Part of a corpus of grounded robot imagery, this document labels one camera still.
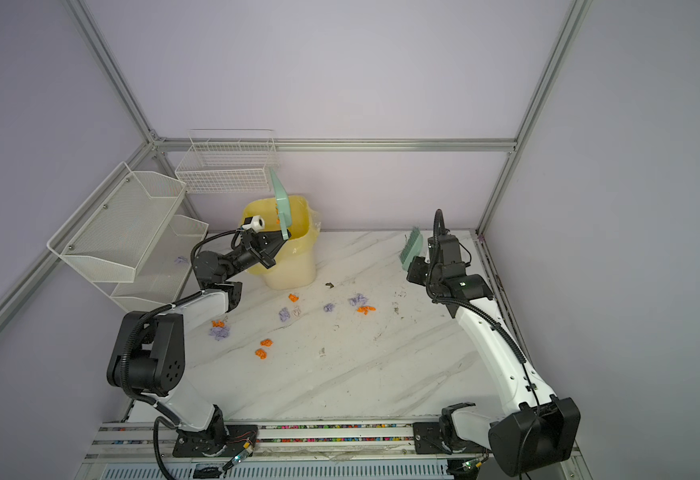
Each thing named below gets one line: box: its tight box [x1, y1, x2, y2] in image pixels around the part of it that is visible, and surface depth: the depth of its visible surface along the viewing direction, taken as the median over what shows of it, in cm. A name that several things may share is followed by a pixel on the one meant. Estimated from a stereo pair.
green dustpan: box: [269, 166, 292, 241], surface depth 76 cm
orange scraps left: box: [254, 338, 274, 360], surface depth 90 cm
